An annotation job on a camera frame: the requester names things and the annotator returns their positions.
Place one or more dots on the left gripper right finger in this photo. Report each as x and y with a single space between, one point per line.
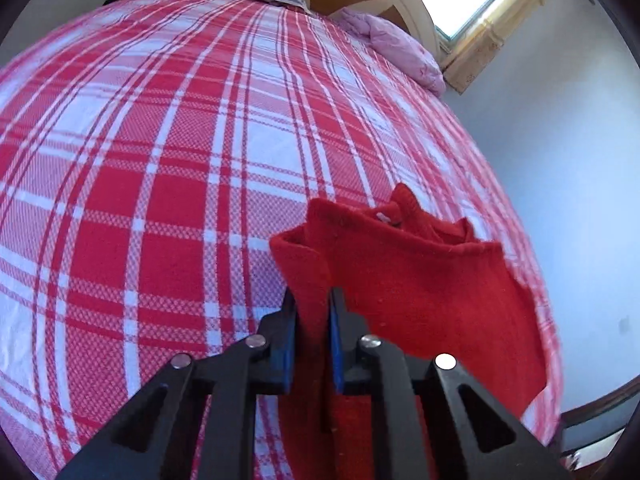
430 419

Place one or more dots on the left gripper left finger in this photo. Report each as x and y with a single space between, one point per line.
196 418

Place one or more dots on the red knit sweater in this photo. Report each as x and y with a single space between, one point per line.
429 286

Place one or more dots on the dark wooden furniture edge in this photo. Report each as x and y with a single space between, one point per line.
600 439

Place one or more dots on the red white plaid bedspread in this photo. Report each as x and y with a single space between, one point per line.
150 151

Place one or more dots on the beige patterned curtain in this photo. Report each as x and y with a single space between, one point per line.
462 61

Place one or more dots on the pink pillow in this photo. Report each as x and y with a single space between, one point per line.
394 44

